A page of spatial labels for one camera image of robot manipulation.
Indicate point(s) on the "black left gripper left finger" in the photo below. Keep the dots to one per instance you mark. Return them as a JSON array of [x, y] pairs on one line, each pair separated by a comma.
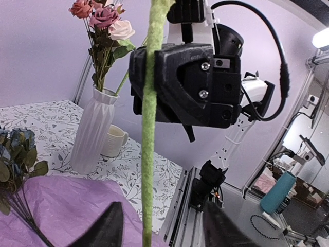
[[107, 230]]

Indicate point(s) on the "orange poppy flower stem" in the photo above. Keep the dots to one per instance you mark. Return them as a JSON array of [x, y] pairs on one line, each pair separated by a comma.
[[158, 13]]

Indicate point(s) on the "white ribbed vase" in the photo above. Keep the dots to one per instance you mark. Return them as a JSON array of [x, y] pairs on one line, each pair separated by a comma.
[[95, 122]]

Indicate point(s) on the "right metal frame post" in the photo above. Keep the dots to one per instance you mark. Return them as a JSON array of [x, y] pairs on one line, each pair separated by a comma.
[[82, 80]]

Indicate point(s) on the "purple wrapping paper sheet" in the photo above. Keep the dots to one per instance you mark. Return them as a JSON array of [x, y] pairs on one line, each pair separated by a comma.
[[64, 208]]

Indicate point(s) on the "floral tablecloth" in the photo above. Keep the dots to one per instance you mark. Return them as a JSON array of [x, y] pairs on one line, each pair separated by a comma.
[[55, 124]]

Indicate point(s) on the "cream ceramic mug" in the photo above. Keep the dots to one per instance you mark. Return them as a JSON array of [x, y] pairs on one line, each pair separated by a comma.
[[116, 138]]

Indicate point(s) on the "teal cylinder in background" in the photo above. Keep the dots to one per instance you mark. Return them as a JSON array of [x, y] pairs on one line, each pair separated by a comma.
[[272, 200]]

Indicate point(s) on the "aluminium front rail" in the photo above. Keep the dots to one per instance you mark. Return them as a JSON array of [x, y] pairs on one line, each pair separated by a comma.
[[183, 224]]

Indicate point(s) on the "blue hydrangea flower bunch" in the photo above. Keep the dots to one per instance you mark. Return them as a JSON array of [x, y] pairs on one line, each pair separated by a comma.
[[19, 162]]

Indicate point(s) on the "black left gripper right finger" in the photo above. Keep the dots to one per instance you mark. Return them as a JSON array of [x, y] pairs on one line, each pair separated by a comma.
[[219, 230]]

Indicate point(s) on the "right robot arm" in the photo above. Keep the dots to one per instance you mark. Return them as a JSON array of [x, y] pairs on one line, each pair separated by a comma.
[[256, 96]]

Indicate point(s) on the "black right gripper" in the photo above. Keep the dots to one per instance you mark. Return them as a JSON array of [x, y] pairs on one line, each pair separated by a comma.
[[191, 96]]

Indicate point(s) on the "three rose flower stem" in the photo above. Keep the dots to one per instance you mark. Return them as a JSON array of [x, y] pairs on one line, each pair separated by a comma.
[[108, 34]]

